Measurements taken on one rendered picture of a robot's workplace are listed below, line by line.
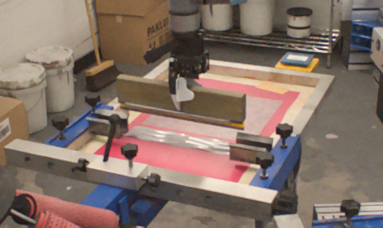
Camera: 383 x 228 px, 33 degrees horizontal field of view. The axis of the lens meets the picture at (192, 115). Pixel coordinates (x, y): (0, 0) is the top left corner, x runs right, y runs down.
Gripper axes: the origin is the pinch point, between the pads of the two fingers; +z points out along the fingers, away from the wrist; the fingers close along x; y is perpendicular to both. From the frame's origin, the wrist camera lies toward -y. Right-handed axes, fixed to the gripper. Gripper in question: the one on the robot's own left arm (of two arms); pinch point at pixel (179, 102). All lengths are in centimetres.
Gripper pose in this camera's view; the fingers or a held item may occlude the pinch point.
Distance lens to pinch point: 166.6
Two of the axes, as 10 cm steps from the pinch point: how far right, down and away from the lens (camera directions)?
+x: 4.0, -4.0, 8.2
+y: 9.2, 1.5, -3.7
